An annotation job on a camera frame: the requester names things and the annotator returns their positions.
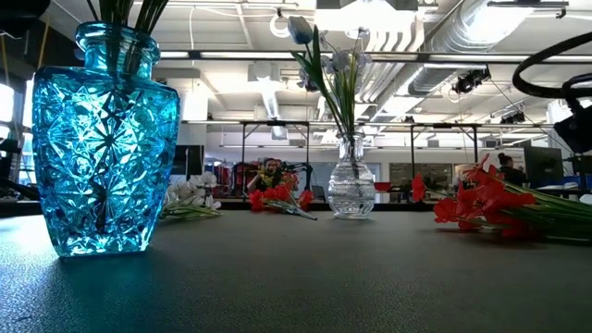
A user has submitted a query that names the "black monitor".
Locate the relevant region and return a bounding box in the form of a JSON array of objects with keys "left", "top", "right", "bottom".
[
  {"left": 169, "top": 144, "right": 205, "bottom": 177},
  {"left": 523, "top": 145, "right": 565, "bottom": 184}
]

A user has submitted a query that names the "pale blue flower spray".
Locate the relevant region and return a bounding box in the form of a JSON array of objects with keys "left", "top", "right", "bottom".
[{"left": 295, "top": 26, "right": 374, "bottom": 138}]

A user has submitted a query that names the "clear cut glass vase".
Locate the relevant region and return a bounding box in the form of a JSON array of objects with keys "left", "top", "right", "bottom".
[{"left": 327, "top": 131, "right": 377, "bottom": 221}]

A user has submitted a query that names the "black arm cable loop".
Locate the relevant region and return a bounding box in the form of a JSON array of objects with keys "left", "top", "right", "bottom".
[{"left": 512, "top": 31, "right": 592, "bottom": 100}]

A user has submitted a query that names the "large red flower bunch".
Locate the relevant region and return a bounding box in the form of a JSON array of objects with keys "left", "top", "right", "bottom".
[{"left": 410, "top": 153, "right": 592, "bottom": 242}]

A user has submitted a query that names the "small red flower bunch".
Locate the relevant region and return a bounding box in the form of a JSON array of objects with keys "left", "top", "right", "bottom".
[{"left": 247, "top": 182, "right": 319, "bottom": 222}]

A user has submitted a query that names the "person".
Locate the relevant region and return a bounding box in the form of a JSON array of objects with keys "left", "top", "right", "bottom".
[
  {"left": 246, "top": 156, "right": 297, "bottom": 193},
  {"left": 496, "top": 152, "right": 528, "bottom": 188}
]

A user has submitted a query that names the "blue cut glass vase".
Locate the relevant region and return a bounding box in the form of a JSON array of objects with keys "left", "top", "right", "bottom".
[{"left": 31, "top": 20, "right": 181, "bottom": 258}]

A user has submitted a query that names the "black ceiling spotlight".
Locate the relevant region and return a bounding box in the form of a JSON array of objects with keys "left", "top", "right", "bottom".
[
  {"left": 499, "top": 110, "right": 526, "bottom": 125},
  {"left": 450, "top": 68, "right": 492, "bottom": 96}
]

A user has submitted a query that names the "white flower bunch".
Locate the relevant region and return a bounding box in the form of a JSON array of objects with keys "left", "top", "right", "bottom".
[{"left": 159, "top": 170, "right": 224, "bottom": 221}]

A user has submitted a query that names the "long ceiling light strip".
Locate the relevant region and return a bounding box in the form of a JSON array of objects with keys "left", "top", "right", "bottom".
[{"left": 156, "top": 49, "right": 592, "bottom": 65}]

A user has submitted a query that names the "silver ventilation duct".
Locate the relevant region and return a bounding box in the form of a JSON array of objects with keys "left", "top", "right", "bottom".
[{"left": 406, "top": 0, "right": 537, "bottom": 98}]

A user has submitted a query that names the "black metal frame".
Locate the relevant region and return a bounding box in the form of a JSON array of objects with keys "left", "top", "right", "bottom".
[{"left": 239, "top": 119, "right": 482, "bottom": 193}]

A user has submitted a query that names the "blue white tulip flower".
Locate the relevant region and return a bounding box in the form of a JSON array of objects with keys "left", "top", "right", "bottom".
[{"left": 286, "top": 15, "right": 360, "bottom": 140}]

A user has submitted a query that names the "dense red flower bunch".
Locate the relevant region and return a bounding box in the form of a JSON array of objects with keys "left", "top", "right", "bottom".
[{"left": 86, "top": 0, "right": 170, "bottom": 80}]

